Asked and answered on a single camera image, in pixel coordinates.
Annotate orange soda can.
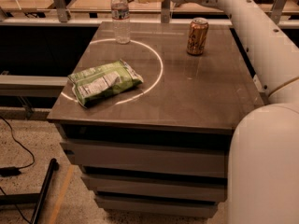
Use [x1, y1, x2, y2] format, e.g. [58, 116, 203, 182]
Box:
[187, 18, 209, 55]

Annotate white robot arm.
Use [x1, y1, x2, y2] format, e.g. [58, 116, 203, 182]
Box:
[135, 0, 299, 224]

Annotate black stand leg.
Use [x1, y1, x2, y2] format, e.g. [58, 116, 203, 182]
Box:
[0, 159, 59, 224]

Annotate clear plastic water bottle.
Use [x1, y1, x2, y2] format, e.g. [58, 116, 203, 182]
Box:
[110, 0, 130, 44]

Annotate grey drawer cabinet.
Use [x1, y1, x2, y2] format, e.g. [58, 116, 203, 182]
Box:
[49, 22, 263, 218]

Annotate black power cable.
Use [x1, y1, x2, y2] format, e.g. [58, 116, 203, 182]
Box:
[0, 115, 36, 178]

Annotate green chip bag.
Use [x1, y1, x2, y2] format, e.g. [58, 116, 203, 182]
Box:
[68, 59, 143, 106]

